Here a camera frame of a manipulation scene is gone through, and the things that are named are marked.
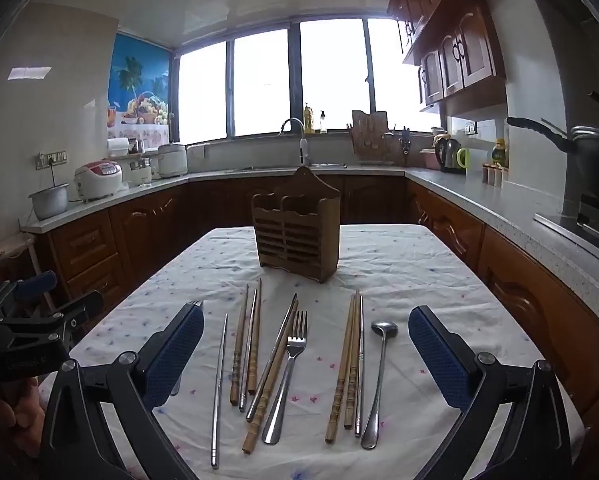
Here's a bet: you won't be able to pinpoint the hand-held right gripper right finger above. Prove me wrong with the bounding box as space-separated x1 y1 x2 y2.
408 305 575 480

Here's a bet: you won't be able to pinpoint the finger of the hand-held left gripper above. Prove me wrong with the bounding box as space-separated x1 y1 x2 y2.
14 271 58 300
54 290 104 341

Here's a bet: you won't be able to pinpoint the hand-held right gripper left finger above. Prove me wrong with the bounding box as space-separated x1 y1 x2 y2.
38 301 205 480

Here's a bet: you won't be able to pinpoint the wooden utensil holder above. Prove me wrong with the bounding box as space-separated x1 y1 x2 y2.
251 166 341 283

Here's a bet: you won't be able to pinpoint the person's left hand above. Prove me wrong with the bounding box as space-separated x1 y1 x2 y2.
2 376 46 458

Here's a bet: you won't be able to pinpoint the wooden stool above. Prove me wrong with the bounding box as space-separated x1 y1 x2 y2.
0 237 56 313

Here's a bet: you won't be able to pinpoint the metal spoon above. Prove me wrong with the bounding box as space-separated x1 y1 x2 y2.
360 320 399 450

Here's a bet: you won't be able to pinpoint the metal inner pot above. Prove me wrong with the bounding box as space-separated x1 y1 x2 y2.
28 182 71 221

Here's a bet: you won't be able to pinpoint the white floral tablecloth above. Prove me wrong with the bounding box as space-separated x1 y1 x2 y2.
37 224 593 480

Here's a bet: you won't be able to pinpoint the dark metal chopstick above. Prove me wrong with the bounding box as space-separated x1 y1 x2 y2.
246 293 299 422

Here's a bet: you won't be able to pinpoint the wooden lower cabinets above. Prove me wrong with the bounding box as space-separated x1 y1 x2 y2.
34 172 599 461

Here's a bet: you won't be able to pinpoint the wooden cabinets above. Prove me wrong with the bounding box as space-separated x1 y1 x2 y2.
387 0 510 116
34 172 599 461

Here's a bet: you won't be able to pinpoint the metal fork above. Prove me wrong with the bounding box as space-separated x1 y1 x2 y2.
262 310 309 445

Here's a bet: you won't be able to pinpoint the white and red rice cooker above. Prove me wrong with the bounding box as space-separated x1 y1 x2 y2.
74 160 123 204

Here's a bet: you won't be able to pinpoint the small white appliance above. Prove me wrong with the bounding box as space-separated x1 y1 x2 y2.
130 156 153 186

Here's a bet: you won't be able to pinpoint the grey kitchen countertop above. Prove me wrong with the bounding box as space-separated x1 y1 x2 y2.
22 165 599 331

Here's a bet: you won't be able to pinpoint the steel electric kettle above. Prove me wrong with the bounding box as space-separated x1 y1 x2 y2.
437 135 463 175

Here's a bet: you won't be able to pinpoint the black stove top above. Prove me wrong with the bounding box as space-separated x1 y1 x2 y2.
533 192 599 262

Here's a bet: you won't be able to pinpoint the steel kitchen sink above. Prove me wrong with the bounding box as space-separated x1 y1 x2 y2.
240 162 347 171

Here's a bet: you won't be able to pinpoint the wooden cutting board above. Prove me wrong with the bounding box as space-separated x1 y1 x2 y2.
352 110 389 162

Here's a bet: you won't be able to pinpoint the chrome kitchen faucet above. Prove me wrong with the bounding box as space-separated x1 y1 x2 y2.
280 117 310 167

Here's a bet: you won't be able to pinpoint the large kitchen window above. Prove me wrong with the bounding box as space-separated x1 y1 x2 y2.
172 17 443 146

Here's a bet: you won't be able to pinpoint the wooden upper cabinets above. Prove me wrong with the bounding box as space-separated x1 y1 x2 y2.
387 0 510 116

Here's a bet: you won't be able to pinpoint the wall power outlet strip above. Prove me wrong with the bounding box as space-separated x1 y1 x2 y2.
36 150 68 169

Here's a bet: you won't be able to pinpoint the tropical fruit wall poster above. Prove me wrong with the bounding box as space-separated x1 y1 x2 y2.
107 32 173 148

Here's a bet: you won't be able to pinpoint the black long-handled pan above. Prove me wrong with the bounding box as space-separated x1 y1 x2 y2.
507 91 599 201

